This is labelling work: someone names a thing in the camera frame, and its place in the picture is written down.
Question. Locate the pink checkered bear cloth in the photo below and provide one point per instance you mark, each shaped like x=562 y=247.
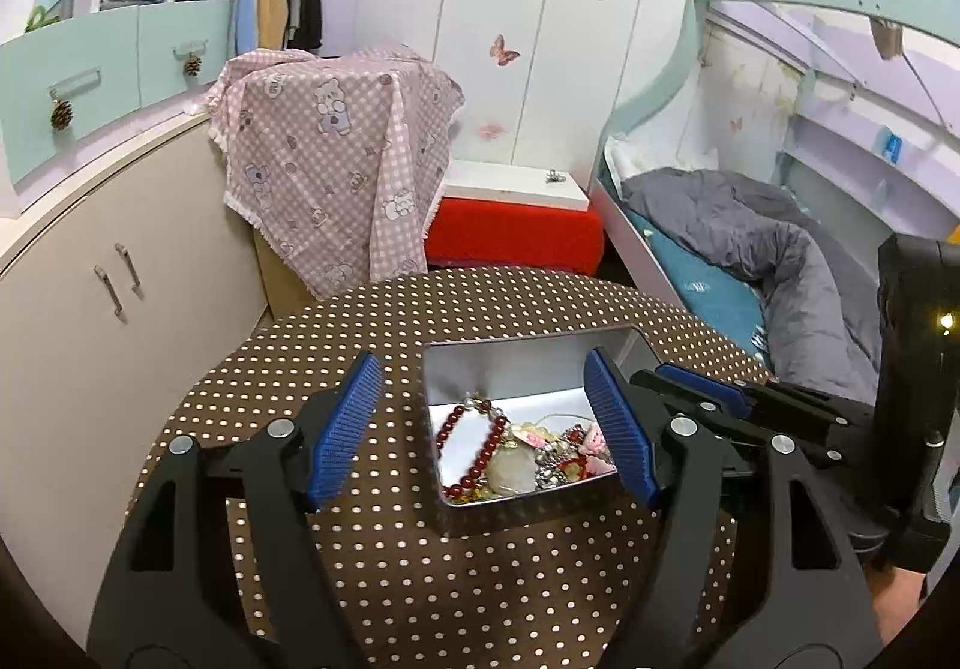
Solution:
x=338 y=163

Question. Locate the brown polka dot tablecloth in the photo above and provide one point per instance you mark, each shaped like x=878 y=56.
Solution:
x=535 y=595

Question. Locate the red storage box white lid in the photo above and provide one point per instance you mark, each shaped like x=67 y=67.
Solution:
x=506 y=215

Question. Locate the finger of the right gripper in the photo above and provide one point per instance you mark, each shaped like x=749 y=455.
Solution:
x=825 y=426
x=687 y=392

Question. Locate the pink plush charm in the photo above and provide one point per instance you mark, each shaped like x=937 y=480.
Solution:
x=597 y=456

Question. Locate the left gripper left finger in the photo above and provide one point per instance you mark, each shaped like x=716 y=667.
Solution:
x=170 y=598

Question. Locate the person's right hand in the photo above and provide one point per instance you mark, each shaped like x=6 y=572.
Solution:
x=897 y=594

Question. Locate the beige low cabinet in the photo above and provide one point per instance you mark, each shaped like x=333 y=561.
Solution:
x=109 y=316

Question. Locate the pile of mixed jewelry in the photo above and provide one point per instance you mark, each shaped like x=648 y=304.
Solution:
x=514 y=459

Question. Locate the black metal tin box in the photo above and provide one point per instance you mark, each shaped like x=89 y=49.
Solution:
x=529 y=377

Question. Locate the teal drawer unit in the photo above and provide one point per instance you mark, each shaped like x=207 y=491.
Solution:
x=73 y=91

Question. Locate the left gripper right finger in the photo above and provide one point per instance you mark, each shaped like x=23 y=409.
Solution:
x=725 y=588

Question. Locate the grey duvet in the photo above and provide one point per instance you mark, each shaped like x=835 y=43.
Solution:
x=820 y=304

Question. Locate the teal bed sheet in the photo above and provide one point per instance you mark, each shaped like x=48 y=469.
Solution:
x=720 y=300

